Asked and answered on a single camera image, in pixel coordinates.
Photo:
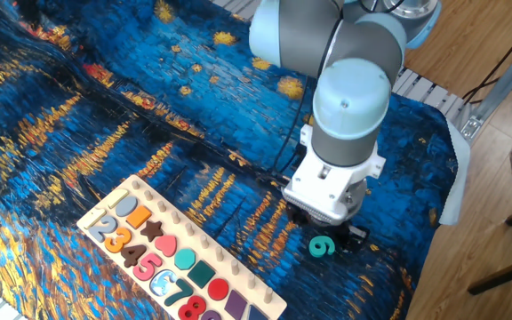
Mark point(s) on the purple trapezoid shape piece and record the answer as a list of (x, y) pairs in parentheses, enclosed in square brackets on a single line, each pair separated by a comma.
[(236, 306)]

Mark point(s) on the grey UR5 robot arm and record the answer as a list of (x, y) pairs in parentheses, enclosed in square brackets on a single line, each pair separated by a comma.
[(349, 98)]

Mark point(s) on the dark green number seven piece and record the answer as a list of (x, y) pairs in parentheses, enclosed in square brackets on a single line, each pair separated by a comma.
[(184, 289)]

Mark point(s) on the pink heart shape piece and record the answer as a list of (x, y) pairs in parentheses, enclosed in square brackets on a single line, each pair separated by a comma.
[(166, 245)]

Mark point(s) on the aluminium frame bar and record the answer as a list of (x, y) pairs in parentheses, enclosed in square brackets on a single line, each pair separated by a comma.
[(500, 89)]

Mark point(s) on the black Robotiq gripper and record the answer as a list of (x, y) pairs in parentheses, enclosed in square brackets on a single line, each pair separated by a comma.
[(333, 226)]

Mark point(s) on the red circle shape piece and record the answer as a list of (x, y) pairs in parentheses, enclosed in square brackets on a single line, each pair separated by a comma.
[(218, 289)]

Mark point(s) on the grey-blue oval shape piece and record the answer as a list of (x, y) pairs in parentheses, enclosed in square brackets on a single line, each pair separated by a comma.
[(126, 206)]

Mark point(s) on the white under cloth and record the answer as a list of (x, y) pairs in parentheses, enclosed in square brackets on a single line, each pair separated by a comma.
[(458, 186)]

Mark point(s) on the starry night print tablecloth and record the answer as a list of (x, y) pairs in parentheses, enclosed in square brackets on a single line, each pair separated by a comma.
[(105, 89)]

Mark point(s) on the wooden peg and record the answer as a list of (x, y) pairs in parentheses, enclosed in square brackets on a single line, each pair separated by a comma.
[(148, 195), (162, 206), (175, 217), (235, 267), (135, 185), (268, 295), (219, 254), (251, 281), (204, 241), (189, 229)]

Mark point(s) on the brown star shape piece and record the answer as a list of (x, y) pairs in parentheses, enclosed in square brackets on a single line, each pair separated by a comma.
[(152, 230)]

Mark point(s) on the brown number four piece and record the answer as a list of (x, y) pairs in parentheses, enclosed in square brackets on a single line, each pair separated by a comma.
[(137, 254)]

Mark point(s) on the grey-blue number two piece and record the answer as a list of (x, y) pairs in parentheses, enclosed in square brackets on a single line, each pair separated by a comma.
[(107, 223)]

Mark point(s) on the red number eight piece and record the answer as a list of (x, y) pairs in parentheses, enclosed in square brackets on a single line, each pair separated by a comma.
[(191, 309)]

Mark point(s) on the orange rectangle shape piece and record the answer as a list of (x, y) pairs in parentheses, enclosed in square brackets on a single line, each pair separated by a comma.
[(138, 217)]

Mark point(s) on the teal hexagon shape piece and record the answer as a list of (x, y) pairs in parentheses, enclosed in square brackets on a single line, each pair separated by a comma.
[(185, 259)]

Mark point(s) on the teal number six piece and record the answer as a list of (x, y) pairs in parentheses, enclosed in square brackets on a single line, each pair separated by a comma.
[(320, 246)]

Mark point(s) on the cream semicircle shape piece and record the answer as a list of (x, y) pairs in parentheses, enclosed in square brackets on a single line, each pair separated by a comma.
[(117, 199)]

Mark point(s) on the dark green square piece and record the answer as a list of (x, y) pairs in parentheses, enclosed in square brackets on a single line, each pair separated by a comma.
[(201, 274)]

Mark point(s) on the wooden number shape puzzle board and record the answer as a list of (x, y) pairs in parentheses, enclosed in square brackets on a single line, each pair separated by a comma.
[(173, 231)]

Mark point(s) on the pink number five piece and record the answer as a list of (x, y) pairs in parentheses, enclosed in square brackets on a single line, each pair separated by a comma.
[(142, 271)]

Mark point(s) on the purple number nine piece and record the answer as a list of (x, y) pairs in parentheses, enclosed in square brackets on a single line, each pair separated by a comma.
[(211, 316)]

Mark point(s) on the navy triangle shape piece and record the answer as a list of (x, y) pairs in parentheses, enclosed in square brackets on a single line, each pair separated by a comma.
[(257, 314)]

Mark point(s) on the orange number three piece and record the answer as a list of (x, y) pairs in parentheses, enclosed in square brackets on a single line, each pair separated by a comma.
[(125, 235)]

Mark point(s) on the cream number one piece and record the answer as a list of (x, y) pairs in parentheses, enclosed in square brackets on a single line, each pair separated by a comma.
[(95, 218)]

